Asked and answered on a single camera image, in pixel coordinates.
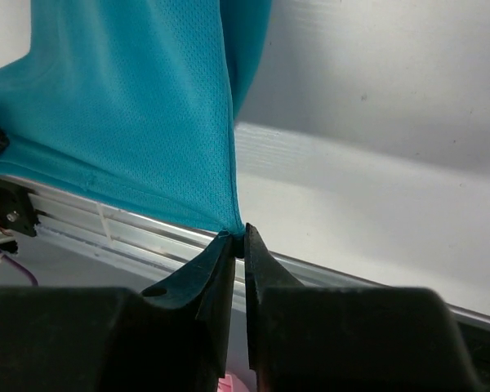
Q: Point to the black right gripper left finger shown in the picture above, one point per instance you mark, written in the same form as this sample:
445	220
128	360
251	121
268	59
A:
173	336

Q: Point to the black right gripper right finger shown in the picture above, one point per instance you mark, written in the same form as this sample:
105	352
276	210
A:
348	338

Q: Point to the teal t-shirt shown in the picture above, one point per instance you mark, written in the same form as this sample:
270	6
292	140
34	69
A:
133	104

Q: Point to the pink object at bottom edge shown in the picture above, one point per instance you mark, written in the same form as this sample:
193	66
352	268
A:
231	383

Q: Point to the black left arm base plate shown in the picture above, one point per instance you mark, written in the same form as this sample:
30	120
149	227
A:
17	215

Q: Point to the aluminium front rail frame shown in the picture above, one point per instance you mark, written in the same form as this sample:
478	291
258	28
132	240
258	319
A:
139	245

